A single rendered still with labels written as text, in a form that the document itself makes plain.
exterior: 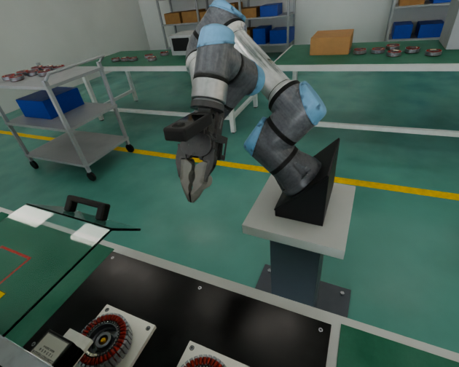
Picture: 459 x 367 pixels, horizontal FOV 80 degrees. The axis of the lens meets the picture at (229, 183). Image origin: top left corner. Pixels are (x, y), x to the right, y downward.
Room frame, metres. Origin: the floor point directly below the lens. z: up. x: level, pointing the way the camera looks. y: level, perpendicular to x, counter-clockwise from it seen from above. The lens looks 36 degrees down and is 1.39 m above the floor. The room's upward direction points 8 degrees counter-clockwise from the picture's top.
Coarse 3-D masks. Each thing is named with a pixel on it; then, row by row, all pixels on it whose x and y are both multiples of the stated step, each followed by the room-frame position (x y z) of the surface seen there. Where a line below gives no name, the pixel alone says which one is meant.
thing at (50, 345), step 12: (48, 336) 0.26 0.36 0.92; (60, 336) 0.26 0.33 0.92; (72, 336) 0.28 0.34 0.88; (84, 336) 0.27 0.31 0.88; (36, 348) 0.24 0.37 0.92; (48, 348) 0.24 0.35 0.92; (60, 348) 0.24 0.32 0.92; (72, 348) 0.24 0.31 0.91; (84, 348) 0.25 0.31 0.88; (48, 360) 0.22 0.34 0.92; (60, 360) 0.22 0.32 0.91; (72, 360) 0.23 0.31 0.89
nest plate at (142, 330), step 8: (104, 312) 0.38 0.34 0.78; (120, 312) 0.37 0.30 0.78; (128, 320) 0.35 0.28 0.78; (136, 320) 0.35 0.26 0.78; (144, 320) 0.35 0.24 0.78; (136, 328) 0.33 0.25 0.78; (144, 328) 0.33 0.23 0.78; (152, 328) 0.32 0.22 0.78; (136, 336) 0.31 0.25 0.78; (144, 336) 0.31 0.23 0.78; (136, 344) 0.29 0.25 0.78; (144, 344) 0.29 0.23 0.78; (96, 352) 0.29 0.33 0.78; (128, 352) 0.28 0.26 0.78; (136, 352) 0.28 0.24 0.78; (128, 360) 0.26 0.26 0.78
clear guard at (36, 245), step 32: (0, 224) 0.42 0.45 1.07; (32, 224) 0.40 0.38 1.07; (64, 224) 0.39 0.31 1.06; (96, 224) 0.38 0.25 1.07; (0, 256) 0.33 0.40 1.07; (32, 256) 0.32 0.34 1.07; (64, 256) 0.31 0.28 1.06; (0, 288) 0.26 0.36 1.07; (32, 288) 0.26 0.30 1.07; (0, 320) 0.21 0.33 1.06
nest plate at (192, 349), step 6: (192, 342) 0.28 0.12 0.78; (186, 348) 0.27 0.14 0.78; (192, 348) 0.27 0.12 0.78; (198, 348) 0.27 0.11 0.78; (204, 348) 0.27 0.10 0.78; (186, 354) 0.26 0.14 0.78; (192, 354) 0.26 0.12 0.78; (198, 354) 0.26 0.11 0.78; (204, 354) 0.26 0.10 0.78; (210, 354) 0.25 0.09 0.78; (216, 354) 0.25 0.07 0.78; (180, 360) 0.25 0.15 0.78; (186, 360) 0.25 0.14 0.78; (222, 360) 0.24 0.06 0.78; (228, 360) 0.24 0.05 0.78; (234, 360) 0.24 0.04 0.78; (180, 366) 0.24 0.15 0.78; (228, 366) 0.23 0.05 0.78; (234, 366) 0.23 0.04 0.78; (240, 366) 0.23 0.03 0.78; (246, 366) 0.22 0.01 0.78
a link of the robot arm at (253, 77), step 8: (248, 64) 0.65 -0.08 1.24; (256, 64) 0.68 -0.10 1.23; (240, 72) 0.62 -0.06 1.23; (248, 72) 0.64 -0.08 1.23; (256, 72) 0.66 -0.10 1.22; (232, 80) 0.62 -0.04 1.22; (240, 80) 0.63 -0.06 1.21; (248, 80) 0.64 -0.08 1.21; (256, 80) 0.66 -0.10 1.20; (264, 80) 0.68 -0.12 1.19; (232, 88) 0.65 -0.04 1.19; (240, 88) 0.64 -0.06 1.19; (248, 88) 0.65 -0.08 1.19; (256, 88) 0.67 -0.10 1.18; (232, 96) 0.65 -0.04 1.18; (240, 96) 0.65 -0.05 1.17; (232, 104) 0.65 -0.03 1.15
